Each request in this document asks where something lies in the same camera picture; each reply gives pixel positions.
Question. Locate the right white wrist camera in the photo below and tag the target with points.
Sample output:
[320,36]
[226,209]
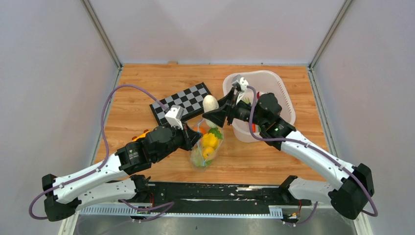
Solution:
[239,83]

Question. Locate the yellow toy lemon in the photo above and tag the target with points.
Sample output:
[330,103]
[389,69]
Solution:
[208,152]

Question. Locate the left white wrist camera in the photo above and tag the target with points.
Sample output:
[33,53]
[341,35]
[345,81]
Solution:
[174,116]

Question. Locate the green toy cabbage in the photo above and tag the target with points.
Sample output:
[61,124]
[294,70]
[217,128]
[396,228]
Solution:
[197,159]

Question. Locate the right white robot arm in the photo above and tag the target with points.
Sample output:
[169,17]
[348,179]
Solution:
[348,188]

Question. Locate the yellow toy brick car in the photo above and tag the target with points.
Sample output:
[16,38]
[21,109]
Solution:
[140,135]

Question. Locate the large toy orange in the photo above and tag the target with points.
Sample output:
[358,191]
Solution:
[202,130]

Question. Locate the black grey chessboard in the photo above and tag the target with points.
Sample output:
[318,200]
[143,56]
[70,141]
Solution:
[190,99]

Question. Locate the yellow toy pear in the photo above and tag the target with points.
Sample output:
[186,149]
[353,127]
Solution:
[209,139]

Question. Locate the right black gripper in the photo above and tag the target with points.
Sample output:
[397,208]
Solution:
[218,116]

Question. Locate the white toy radish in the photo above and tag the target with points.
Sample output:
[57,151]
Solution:
[210,103]

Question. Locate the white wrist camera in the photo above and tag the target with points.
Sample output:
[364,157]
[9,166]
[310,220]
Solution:
[239,83]
[174,116]

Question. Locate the clear zip top bag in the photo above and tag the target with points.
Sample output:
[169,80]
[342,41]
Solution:
[218,132]

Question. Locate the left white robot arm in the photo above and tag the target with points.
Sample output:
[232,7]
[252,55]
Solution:
[117,177]

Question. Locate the white plastic basket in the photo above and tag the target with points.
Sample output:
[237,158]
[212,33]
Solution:
[264,81]

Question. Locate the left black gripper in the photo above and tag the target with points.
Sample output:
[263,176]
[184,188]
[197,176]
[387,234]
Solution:
[190,137]

